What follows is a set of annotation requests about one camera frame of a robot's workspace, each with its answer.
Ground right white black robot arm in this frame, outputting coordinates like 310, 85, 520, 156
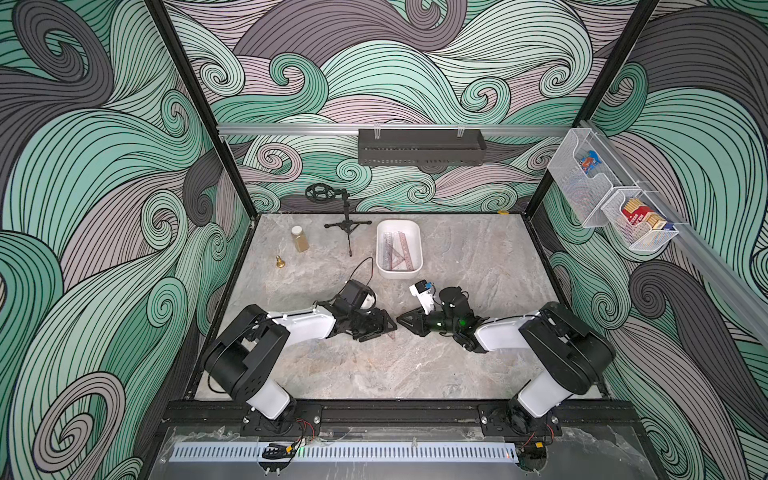
396, 281, 615, 422

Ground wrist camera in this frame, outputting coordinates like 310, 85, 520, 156
332, 279, 376, 313
409, 280, 435, 314

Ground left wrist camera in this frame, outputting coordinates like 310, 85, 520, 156
332, 279, 376, 313

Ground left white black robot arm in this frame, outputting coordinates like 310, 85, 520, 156
204, 302, 397, 420

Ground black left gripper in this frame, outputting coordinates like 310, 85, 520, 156
344, 307, 395, 340

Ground white plastic storage box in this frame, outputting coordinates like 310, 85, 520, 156
375, 219, 424, 280

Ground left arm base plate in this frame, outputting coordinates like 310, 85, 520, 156
241, 401, 322, 440

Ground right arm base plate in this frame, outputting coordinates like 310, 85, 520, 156
478, 401, 562, 440

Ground spice jar with white lid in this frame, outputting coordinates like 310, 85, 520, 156
291, 225, 309, 252

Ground clear wall bin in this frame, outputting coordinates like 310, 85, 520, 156
548, 128, 620, 228
600, 187, 679, 253

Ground aluminium rail wall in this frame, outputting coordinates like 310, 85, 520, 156
579, 120, 767, 345
217, 123, 577, 139

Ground aluminium rail back wall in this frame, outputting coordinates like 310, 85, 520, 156
217, 123, 577, 139

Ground black tripod headphone stand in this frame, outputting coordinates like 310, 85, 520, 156
304, 182, 373, 257

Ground clear wall bin lower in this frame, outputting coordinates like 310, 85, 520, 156
600, 187, 679, 253

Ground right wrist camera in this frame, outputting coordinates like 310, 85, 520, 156
409, 280, 435, 314

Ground long pink ruler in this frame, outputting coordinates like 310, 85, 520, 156
393, 231, 414, 271

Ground red box in bin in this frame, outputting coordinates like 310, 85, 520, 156
621, 198, 658, 225

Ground black vertical frame post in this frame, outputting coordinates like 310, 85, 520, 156
524, 0, 661, 217
145, 0, 259, 223

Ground blue red packet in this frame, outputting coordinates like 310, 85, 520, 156
579, 150, 603, 177

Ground black front frame beam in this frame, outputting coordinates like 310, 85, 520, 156
160, 399, 639, 426

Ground aluminium rail right wall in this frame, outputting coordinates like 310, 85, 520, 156
579, 120, 767, 345

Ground white slotted cable duct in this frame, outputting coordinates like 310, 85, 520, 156
169, 440, 519, 463

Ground clear wall bin upper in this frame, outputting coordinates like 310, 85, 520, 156
548, 128, 620, 228

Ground black vertical frame post right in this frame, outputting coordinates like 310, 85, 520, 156
524, 0, 661, 217

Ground black vertical frame post left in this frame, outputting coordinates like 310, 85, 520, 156
145, 0, 259, 223

